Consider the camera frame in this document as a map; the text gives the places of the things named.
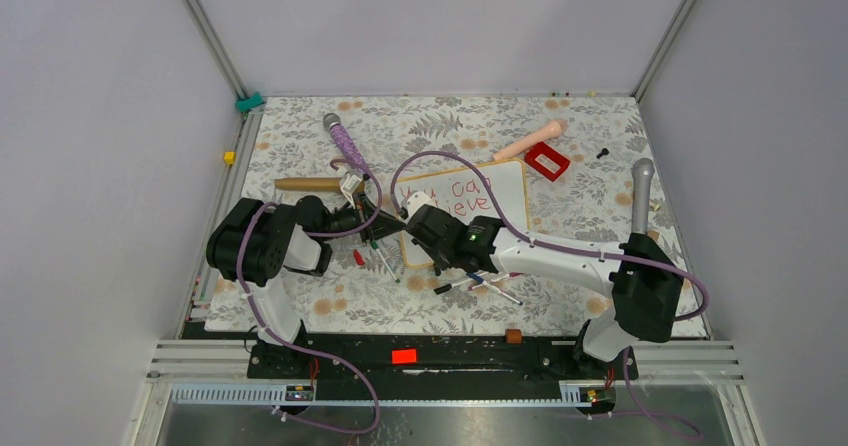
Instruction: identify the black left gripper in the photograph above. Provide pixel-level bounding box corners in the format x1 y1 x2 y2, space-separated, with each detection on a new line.
319 191 405 243

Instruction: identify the red marker cap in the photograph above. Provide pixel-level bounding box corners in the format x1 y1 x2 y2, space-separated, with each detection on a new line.
353 250 366 266

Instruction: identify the yellow framed whiteboard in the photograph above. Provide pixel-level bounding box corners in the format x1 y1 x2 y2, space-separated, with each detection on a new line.
395 160 528 271

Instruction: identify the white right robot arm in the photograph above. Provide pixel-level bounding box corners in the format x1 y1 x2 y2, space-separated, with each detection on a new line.
405 205 682 378

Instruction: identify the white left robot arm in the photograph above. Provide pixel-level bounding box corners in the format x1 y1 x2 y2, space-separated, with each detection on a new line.
206 193 404 377

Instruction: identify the green capped whiteboard marker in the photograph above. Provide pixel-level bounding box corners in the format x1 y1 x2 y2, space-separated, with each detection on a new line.
370 240 400 284

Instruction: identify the blue capped whiteboard marker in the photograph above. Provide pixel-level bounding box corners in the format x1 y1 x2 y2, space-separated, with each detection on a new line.
466 273 524 306

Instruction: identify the black capped whiteboard marker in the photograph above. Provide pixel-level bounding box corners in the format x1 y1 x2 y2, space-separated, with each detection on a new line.
433 277 478 295

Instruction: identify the magenta capped whiteboard marker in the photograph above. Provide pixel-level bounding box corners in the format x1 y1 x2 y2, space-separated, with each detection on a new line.
468 273 521 291

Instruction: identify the purple glitter toy microphone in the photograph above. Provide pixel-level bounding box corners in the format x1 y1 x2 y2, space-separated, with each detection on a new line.
323 113 373 179

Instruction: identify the brown cylinder block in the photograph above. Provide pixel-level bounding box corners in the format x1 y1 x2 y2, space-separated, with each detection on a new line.
504 328 523 344

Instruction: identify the red tape label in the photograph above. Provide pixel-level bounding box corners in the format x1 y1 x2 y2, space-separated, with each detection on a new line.
390 348 418 365

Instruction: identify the red rectangular plastic box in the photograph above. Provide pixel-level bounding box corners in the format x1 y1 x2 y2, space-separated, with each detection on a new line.
524 142 571 182

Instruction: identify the floral patterned table mat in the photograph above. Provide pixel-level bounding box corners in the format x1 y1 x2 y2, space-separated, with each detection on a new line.
241 96 651 336

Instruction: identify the pink toy microphone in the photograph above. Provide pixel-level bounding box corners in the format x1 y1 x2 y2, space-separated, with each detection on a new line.
492 118 568 161

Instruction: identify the small yellow cube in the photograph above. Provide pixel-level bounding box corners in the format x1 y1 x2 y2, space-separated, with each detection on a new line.
223 151 236 166

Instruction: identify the teal corner clamp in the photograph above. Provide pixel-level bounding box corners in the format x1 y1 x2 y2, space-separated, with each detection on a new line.
235 92 265 114

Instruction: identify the silver toy microphone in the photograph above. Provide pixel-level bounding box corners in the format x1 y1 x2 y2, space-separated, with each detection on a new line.
631 158 655 235

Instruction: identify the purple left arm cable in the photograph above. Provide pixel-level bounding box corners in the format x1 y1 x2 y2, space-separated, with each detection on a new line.
235 158 384 435

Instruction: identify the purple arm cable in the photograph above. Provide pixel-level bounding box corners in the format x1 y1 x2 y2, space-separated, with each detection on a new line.
389 152 711 441
235 158 384 435

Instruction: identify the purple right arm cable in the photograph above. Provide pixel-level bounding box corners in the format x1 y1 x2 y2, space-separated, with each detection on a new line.
389 152 711 441

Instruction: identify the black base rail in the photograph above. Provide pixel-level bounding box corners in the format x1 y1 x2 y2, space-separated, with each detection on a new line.
247 333 639 402

